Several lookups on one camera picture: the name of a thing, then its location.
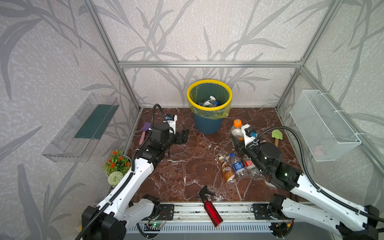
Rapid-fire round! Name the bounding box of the orange label bottle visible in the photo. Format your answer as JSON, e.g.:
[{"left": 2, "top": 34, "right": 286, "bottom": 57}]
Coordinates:
[{"left": 231, "top": 119, "right": 244, "bottom": 141}]

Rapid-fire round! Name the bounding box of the clear square bottle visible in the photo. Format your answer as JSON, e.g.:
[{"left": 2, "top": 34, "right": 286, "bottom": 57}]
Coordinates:
[{"left": 203, "top": 96, "right": 217, "bottom": 108}]

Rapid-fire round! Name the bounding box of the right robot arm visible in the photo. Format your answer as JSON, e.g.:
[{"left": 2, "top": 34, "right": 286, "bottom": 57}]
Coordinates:
[{"left": 231, "top": 125, "right": 384, "bottom": 240}]

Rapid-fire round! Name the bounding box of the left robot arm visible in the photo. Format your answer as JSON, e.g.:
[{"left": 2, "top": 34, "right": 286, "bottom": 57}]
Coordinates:
[{"left": 76, "top": 104, "right": 189, "bottom": 240}]

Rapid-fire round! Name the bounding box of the teal bin with yellow rim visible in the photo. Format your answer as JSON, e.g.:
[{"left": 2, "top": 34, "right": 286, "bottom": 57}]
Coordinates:
[{"left": 187, "top": 80, "right": 233, "bottom": 135}]

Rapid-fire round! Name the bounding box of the yellow-green bin liner bag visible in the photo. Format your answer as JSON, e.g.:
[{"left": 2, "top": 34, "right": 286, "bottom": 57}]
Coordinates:
[{"left": 187, "top": 80, "right": 233, "bottom": 120}]

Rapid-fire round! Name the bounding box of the red label bottle yellow cap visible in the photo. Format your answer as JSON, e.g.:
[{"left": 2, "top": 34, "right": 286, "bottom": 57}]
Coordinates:
[{"left": 244, "top": 158, "right": 261, "bottom": 180}]

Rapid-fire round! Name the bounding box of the purple toy shovel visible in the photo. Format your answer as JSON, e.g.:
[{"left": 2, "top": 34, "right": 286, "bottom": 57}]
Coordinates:
[{"left": 139, "top": 122, "right": 151, "bottom": 146}]

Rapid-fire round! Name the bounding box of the green toy shovel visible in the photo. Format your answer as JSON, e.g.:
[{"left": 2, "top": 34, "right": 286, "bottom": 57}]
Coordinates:
[{"left": 272, "top": 129, "right": 283, "bottom": 147}]

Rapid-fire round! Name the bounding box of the brown coffee bottle right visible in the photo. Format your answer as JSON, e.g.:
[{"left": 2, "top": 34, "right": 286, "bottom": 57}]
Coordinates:
[{"left": 219, "top": 156, "right": 237, "bottom": 184}]

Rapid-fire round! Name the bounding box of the artificial flower pot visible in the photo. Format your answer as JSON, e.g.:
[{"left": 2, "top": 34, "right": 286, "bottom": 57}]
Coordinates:
[{"left": 103, "top": 150, "right": 132, "bottom": 187}]

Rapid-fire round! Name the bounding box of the red spray bottle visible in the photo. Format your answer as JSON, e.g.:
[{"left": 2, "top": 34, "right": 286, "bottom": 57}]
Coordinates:
[{"left": 199, "top": 186, "right": 223, "bottom": 228}]

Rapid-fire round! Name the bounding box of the green circuit board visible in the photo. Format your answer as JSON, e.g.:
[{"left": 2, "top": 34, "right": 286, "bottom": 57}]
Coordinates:
[{"left": 143, "top": 222, "right": 165, "bottom": 232}]

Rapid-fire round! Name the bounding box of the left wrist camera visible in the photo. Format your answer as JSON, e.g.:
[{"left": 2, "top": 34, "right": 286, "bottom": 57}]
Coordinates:
[{"left": 164, "top": 114, "right": 178, "bottom": 134}]

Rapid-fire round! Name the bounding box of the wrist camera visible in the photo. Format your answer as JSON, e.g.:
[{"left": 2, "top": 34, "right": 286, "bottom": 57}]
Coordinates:
[
  {"left": 241, "top": 124, "right": 259, "bottom": 150},
  {"left": 164, "top": 114, "right": 178, "bottom": 134}
]

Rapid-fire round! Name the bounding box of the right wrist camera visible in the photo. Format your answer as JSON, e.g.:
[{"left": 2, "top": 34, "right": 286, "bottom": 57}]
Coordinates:
[{"left": 241, "top": 124, "right": 259, "bottom": 150}]

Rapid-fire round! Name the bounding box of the white wire mesh basket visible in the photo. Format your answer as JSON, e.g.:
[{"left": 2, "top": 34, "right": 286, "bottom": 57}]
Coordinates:
[{"left": 290, "top": 90, "right": 362, "bottom": 162}]

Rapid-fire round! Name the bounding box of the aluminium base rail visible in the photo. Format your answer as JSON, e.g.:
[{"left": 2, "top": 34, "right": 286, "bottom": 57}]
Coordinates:
[{"left": 125, "top": 201, "right": 340, "bottom": 223}]

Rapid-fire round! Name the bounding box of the aluminium frame crossbar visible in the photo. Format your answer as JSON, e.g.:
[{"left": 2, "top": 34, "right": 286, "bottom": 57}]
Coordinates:
[{"left": 118, "top": 61, "right": 302, "bottom": 68}]

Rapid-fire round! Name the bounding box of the clear acrylic wall shelf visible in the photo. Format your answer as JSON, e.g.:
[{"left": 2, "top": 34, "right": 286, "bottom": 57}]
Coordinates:
[{"left": 42, "top": 94, "right": 120, "bottom": 163}]

